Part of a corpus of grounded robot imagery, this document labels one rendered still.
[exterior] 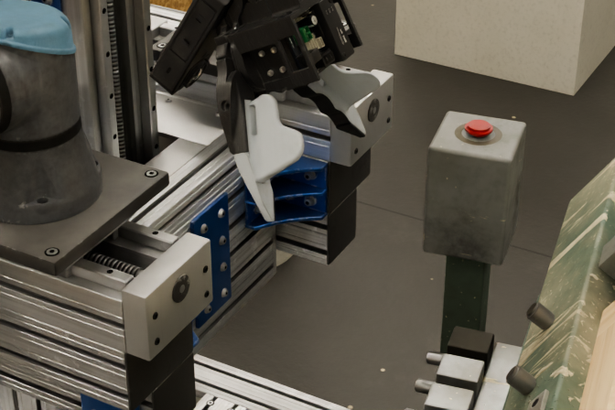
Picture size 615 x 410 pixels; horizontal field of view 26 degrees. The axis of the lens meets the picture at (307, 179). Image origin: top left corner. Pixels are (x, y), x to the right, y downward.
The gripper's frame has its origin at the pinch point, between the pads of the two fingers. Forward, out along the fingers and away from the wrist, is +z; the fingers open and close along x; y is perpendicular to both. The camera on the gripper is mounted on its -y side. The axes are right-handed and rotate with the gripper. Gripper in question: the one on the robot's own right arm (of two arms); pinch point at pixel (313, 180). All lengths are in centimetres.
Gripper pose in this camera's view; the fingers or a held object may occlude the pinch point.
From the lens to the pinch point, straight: 105.4
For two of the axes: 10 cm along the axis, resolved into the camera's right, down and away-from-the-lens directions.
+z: 4.0, 8.8, 2.7
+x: 4.9, -4.5, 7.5
